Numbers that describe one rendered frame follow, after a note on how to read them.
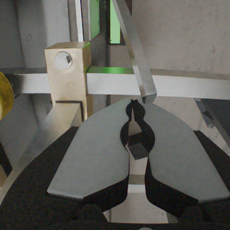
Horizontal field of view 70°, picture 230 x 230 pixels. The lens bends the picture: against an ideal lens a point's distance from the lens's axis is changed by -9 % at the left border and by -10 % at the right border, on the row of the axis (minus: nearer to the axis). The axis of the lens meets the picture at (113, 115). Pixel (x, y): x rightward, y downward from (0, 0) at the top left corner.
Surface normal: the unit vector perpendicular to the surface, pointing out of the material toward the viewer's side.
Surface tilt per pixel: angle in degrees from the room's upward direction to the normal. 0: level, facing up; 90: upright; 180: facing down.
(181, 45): 0
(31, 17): 0
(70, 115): 90
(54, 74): 0
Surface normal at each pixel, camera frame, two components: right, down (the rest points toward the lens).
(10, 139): 1.00, 0.04
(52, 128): 0.00, -0.85
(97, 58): -0.06, 0.52
